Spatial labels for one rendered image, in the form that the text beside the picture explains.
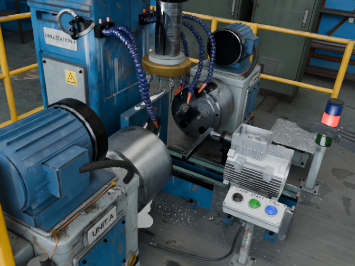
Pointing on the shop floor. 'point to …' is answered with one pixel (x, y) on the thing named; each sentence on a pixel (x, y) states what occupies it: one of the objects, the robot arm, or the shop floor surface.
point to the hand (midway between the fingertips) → (324, 129)
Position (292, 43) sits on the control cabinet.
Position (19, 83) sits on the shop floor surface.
